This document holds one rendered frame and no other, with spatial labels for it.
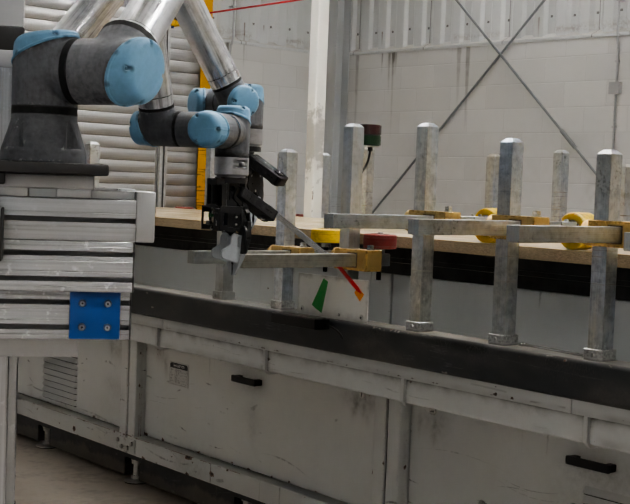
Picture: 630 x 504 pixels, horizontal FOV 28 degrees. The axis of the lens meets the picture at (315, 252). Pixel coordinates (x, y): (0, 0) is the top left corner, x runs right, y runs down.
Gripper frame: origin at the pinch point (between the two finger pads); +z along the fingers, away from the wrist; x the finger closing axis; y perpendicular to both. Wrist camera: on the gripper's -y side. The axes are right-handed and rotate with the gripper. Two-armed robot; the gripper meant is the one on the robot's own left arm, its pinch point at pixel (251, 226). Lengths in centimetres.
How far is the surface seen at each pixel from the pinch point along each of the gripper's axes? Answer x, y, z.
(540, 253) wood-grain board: 3, -77, 2
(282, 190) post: -7.7, -4.1, -9.4
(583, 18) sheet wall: -816, 177, -167
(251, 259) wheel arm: 32.4, -20.8, 5.8
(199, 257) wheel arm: 20.3, 1.3, 7.1
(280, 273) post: -7.5, -4.5, 11.7
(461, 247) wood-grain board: -5, -54, 2
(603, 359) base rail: 29, -99, 20
